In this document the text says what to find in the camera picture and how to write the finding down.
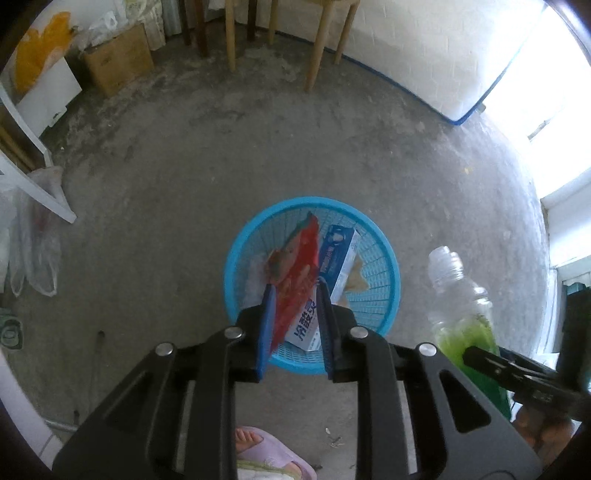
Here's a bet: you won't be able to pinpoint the white frame shelf desk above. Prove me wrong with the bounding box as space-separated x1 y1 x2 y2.
0 83 78 224

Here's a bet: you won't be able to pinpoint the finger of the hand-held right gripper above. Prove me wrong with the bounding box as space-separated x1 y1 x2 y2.
463 346 559 393

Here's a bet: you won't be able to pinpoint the person's foot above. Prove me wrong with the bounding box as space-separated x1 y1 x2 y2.
233 427 269 462

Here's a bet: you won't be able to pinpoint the person's right hand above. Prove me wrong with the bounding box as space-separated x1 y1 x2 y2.
515 406 575 467

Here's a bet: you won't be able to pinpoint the dark wooden stool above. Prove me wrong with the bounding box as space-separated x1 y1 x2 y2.
178 0 259 58

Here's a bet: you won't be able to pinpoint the red snack packet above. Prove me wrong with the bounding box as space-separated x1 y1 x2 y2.
265 212 321 352

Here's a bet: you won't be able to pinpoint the white board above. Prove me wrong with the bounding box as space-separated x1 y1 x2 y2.
16 58 84 137

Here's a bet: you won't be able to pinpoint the blue plastic basket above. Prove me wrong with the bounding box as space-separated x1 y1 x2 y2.
224 197 402 374

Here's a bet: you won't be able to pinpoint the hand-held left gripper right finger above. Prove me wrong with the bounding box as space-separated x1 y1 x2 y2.
315 277 543 480

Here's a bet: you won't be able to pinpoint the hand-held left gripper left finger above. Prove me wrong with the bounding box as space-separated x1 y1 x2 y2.
52 282 278 480

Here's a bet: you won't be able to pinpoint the brown paper tissue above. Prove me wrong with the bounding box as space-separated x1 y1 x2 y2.
339 256 370 305

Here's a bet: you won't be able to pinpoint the cardboard box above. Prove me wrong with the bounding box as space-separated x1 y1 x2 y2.
83 23 155 97

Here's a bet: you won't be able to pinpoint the clear plastic bags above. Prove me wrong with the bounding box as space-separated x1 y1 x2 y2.
0 166 65 296

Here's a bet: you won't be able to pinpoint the pink slipper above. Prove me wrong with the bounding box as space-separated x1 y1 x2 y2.
233 427 319 480

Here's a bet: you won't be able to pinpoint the white plastic bags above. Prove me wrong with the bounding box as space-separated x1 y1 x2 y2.
74 0 181 47

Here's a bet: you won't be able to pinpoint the yellow cloth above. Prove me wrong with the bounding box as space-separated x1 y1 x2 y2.
14 11 75 93

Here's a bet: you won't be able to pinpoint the light wooden chair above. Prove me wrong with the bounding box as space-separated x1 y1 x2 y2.
224 0 361 93

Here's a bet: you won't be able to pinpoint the green label plastic bottle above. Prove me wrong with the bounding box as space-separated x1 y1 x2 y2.
427 246 513 418

